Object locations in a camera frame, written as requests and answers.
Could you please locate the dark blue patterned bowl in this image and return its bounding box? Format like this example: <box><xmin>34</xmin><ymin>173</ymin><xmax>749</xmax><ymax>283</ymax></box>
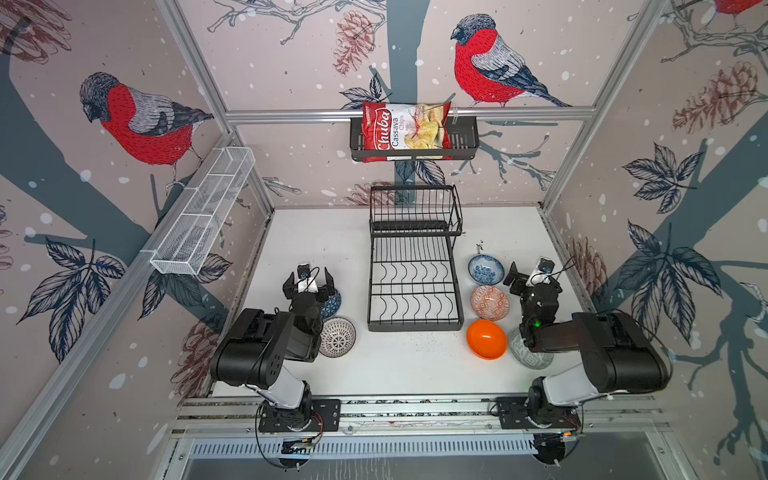
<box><xmin>320</xmin><ymin>290</ymin><xmax>342</xmax><ymax>320</ymax></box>

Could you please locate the red and blue patterned bowl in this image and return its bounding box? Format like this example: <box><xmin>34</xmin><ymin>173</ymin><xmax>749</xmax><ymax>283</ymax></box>
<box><xmin>470</xmin><ymin>285</ymin><xmax>510</xmax><ymax>322</ymax></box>

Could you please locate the black wire dish rack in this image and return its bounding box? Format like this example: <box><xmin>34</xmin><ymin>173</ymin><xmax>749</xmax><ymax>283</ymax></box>
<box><xmin>367</xmin><ymin>185</ymin><xmax>464</xmax><ymax>332</ymax></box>

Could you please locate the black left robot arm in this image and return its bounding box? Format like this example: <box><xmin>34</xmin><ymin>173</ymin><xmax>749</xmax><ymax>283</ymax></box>
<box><xmin>210</xmin><ymin>264</ymin><xmax>340</xmax><ymax>433</ymax></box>

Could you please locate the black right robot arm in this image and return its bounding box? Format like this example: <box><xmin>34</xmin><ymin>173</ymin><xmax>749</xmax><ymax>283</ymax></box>
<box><xmin>503</xmin><ymin>257</ymin><xmax>671</xmax><ymax>428</ymax></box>

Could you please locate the blue floral ceramic bowl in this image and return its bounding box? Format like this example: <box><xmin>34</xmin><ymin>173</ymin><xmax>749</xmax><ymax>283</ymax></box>
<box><xmin>468</xmin><ymin>254</ymin><xmax>505</xmax><ymax>286</ymax></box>

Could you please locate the white maroon patterned bowl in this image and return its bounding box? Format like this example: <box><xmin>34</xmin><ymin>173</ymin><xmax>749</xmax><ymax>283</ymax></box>
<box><xmin>319</xmin><ymin>317</ymin><xmax>357</xmax><ymax>358</ymax></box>

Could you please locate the orange plastic bowl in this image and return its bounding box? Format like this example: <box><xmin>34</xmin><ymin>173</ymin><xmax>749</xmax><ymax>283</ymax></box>
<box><xmin>466</xmin><ymin>319</ymin><xmax>508</xmax><ymax>360</ymax></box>

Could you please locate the grey green patterned bowl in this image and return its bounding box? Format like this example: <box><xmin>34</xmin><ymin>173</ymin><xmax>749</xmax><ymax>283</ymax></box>
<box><xmin>508</xmin><ymin>328</ymin><xmax>554</xmax><ymax>370</ymax></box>

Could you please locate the red cassava chips bag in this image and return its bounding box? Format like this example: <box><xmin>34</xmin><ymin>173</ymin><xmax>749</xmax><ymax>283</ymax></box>
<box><xmin>362</xmin><ymin>102</ymin><xmax>451</xmax><ymax>153</ymax></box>

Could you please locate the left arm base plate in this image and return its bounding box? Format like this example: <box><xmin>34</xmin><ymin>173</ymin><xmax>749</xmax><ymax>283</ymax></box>
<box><xmin>257</xmin><ymin>399</ymin><xmax>341</xmax><ymax>434</ymax></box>

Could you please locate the white wire wall basket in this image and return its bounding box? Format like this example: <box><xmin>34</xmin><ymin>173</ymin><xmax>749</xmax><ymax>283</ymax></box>
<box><xmin>150</xmin><ymin>146</ymin><xmax>255</xmax><ymax>276</ymax></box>

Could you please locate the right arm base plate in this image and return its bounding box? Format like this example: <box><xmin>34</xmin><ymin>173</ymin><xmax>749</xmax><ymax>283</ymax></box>
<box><xmin>488</xmin><ymin>396</ymin><xmax>582</xmax><ymax>430</ymax></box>

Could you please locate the black wall shelf basket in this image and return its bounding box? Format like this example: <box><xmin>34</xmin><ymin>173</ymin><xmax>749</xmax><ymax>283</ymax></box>
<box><xmin>349</xmin><ymin>116</ymin><xmax>479</xmax><ymax>163</ymax></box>

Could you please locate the aluminium mounting rail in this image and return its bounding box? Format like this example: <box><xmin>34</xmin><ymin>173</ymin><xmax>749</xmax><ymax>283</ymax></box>
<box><xmin>169</xmin><ymin>394</ymin><xmax>672</xmax><ymax>438</ymax></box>

